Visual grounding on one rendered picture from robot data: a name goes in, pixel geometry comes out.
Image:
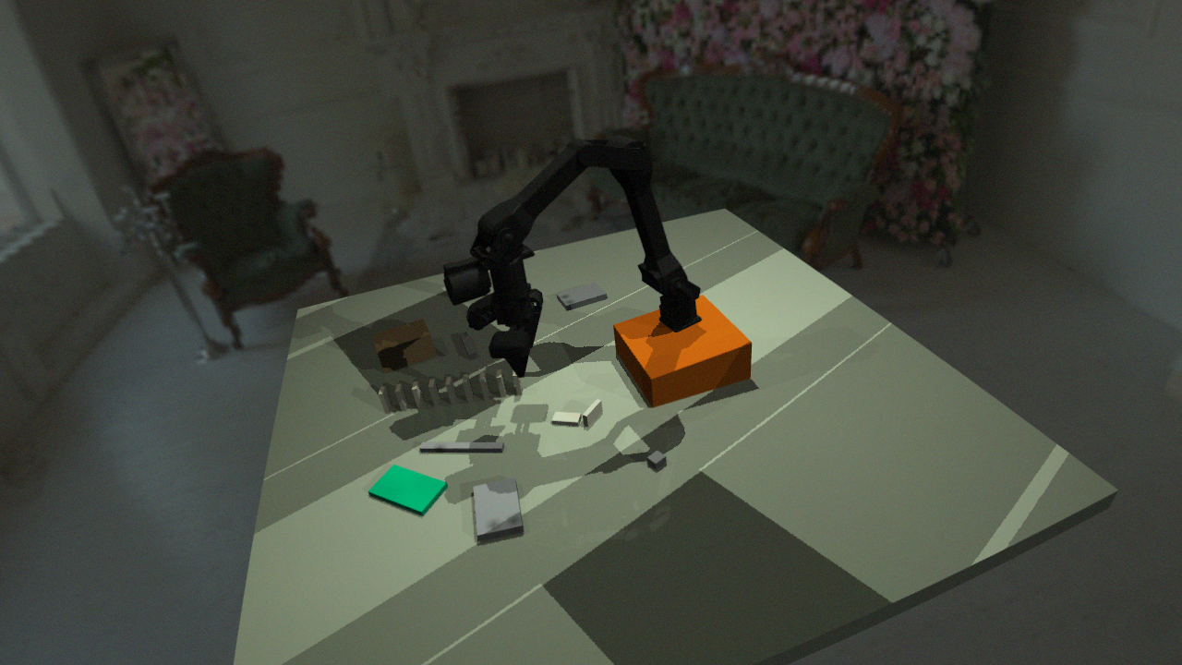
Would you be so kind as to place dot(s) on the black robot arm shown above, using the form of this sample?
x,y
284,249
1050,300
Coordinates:
x,y
505,226

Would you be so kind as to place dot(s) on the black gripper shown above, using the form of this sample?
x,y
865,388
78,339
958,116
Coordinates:
x,y
522,317

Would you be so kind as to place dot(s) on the green flat rectangular block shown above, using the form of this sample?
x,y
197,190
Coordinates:
x,y
409,490

